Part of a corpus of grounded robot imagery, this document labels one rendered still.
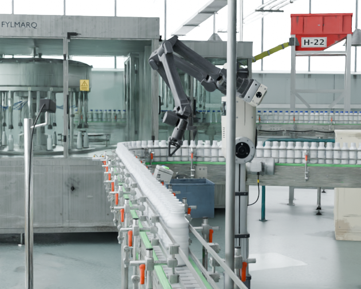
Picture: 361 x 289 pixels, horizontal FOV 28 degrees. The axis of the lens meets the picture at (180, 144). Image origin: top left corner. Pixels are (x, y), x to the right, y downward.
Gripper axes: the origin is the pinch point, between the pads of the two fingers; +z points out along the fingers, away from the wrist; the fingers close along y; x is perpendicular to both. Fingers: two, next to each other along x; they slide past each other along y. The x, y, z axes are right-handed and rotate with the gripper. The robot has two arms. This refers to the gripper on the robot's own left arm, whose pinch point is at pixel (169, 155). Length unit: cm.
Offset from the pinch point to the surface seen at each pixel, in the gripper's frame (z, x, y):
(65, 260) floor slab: 130, -19, -301
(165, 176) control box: 11.3, 1.1, 3.5
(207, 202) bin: 21, 43, -75
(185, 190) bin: 18, 27, -75
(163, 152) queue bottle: 2, 20, -195
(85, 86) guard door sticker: -30, -59, -367
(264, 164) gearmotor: -17, 92, -163
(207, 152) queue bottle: -10, 53, -192
